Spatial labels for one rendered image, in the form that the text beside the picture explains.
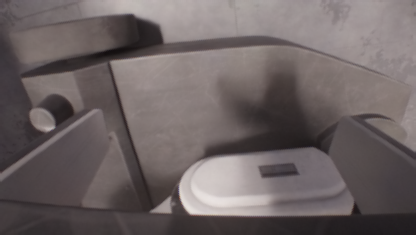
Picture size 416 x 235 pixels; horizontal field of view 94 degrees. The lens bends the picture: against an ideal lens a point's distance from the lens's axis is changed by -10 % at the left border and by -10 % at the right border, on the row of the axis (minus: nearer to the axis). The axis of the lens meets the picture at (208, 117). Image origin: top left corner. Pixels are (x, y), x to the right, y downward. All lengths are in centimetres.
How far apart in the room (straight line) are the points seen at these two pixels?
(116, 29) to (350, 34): 47
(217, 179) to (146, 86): 18
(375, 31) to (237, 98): 38
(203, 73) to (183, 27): 18
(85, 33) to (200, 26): 24
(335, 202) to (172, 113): 25
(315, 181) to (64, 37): 36
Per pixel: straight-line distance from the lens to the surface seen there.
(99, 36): 35
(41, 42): 36
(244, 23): 49
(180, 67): 32
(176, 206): 29
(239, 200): 24
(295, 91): 36
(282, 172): 27
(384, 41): 63
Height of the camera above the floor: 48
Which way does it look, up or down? 63 degrees down
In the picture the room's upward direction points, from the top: 179 degrees counter-clockwise
